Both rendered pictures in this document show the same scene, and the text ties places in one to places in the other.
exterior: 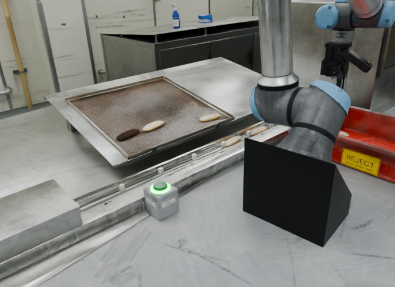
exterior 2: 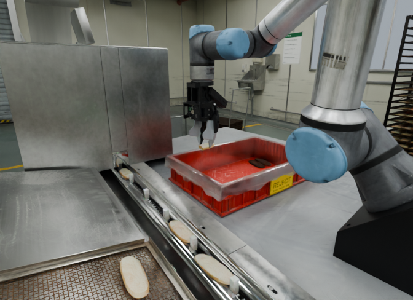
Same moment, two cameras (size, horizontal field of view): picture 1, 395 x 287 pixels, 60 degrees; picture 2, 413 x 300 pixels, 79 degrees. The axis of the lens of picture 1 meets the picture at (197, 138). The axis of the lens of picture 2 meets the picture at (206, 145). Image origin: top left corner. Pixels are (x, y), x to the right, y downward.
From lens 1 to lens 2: 1.20 m
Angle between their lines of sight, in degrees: 78
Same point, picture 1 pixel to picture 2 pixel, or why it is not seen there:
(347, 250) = not seen: outside the picture
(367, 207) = (345, 205)
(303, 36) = (69, 93)
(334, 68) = (209, 110)
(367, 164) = (286, 182)
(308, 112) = (386, 133)
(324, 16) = (240, 42)
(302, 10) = (57, 55)
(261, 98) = (353, 144)
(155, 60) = not seen: outside the picture
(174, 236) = not seen: outside the picture
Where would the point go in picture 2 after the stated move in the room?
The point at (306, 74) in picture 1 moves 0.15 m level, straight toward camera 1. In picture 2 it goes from (89, 142) to (123, 148)
